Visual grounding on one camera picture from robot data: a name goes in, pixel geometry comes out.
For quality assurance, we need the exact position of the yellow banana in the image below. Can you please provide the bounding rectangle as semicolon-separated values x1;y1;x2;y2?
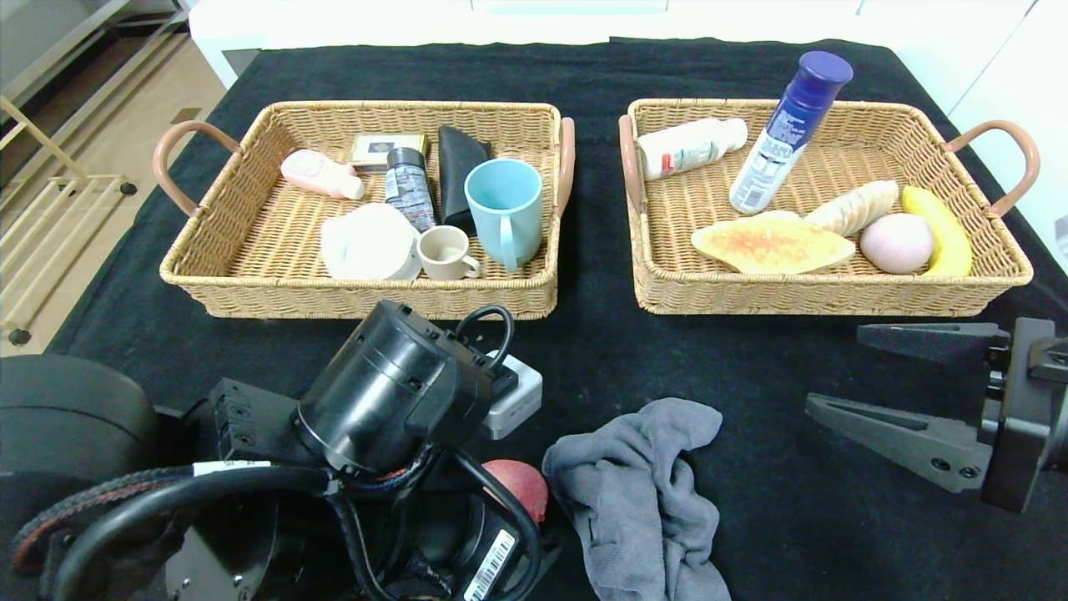
900;185;974;277

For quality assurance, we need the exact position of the pink and white small bottle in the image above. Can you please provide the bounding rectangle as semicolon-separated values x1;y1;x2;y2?
280;149;366;200

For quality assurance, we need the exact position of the small beige ceramic cup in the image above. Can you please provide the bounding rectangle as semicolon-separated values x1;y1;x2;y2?
416;225;482;281

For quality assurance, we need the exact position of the pale pink round fruit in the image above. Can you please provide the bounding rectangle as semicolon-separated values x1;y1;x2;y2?
859;212;935;275

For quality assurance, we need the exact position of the red apple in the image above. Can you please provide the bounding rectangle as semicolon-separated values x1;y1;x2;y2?
482;459;550;523

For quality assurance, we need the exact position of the white plastic lid dish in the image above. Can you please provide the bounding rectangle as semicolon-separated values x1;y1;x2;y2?
320;203;423;282

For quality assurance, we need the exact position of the small gold box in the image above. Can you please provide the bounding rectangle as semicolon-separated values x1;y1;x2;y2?
348;133;430;174

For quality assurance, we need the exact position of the wicker basket with brown handles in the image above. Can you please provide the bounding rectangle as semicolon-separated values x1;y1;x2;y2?
152;100;577;321
618;98;1041;318

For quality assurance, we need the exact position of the grey cloth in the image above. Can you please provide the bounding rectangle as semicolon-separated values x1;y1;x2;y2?
542;398;733;601

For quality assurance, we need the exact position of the light blue plastic mug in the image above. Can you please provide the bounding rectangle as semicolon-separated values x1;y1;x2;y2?
464;158;545;274

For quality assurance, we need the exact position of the light wooden wheeled rack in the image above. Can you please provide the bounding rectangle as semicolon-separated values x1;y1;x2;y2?
0;96;139;347

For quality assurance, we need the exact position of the white plastic bottle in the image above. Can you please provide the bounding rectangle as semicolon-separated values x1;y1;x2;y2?
637;117;749;182

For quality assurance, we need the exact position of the flat toasted bread slice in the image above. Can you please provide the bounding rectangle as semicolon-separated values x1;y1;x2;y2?
690;210;857;276

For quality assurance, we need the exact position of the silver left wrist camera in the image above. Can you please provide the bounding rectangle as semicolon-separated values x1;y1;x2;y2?
480;355;544;442

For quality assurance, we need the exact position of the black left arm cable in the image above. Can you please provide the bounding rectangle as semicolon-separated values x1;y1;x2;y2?
13;305;543;601

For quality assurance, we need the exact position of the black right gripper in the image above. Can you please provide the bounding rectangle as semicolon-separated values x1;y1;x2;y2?
804;316;1068;513

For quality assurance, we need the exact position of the black soft pouch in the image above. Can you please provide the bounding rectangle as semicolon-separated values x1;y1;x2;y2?
437;125;495;237

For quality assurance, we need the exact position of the spray can with blue cap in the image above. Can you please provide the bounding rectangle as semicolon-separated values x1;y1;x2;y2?
728;50;854;216

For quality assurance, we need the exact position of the dark jar with printed label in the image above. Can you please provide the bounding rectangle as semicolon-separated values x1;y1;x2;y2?
385;147;438;233

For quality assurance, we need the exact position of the wooden shelf unit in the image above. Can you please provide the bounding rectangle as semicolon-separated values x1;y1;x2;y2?
0;0;189;109

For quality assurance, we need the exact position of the golden striped croissant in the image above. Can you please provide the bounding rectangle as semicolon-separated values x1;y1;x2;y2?
804;179;899;238

